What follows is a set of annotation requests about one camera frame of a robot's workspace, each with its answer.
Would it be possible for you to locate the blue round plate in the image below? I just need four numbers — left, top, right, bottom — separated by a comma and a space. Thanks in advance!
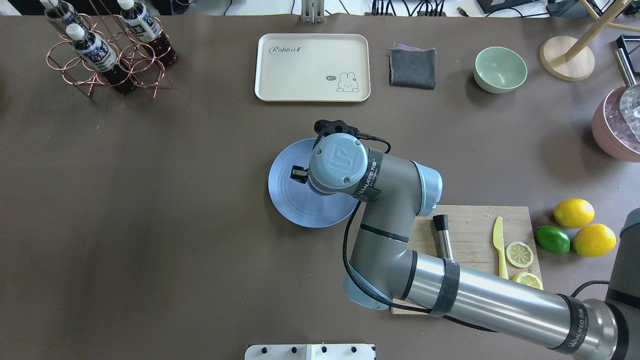
268, 138, 358, 228

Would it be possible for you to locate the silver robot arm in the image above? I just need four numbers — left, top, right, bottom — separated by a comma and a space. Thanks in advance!
291, 133, 639, 360

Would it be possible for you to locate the cream rabbit tray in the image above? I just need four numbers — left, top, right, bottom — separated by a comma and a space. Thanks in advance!
254, 33, 371, 102

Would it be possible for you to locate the steel muddler black tip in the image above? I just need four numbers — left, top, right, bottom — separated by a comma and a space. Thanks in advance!
432, 214, 454, 260

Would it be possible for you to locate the dark grey folded cloth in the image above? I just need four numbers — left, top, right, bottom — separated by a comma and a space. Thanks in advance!
388, 43, 438, 90

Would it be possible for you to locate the wooden cutting board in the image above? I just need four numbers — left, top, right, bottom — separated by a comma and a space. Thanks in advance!
390, 205, 545, 316

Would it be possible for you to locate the yellow plastic knife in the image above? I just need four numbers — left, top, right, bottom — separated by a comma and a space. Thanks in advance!
492, 216, 509, 280

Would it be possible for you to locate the dark drink bottle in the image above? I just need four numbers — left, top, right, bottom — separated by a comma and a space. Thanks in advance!
66, 23, 137, 94
40, 0, 90, 38
118, 0, 178, 68

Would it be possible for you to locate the green bowl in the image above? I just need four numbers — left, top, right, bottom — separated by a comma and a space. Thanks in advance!
473, 47, 528, 94

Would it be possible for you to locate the lemon slice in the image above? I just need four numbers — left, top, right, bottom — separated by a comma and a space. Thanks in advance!
510, 272, 544, 290
505, 241, 534, 269

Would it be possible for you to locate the green lime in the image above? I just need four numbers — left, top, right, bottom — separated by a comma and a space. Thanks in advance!
534, 225, 571, 255

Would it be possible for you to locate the yellow lemon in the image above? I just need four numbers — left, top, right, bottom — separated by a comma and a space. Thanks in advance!
553, 198, 595, 229
573, 223, 618, 258

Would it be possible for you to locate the wooden cup tree stand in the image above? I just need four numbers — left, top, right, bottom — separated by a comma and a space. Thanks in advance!
539, 0, 640, 82

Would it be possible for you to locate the pink bowl with ice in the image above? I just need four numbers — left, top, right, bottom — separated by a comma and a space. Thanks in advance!
591, 85, 640, 163

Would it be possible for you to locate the metal ice scoop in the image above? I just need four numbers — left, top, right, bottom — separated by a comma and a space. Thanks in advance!
615, 48, 640, 141

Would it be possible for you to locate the aluminium frame post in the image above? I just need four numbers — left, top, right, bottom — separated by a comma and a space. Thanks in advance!
301, 0, 325, 24

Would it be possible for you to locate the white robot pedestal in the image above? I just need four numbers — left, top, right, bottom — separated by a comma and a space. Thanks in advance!
244, 343, 377, 360

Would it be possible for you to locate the copper wire bottle rack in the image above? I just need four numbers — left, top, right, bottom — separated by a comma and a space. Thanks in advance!
42, 0, 178, 98

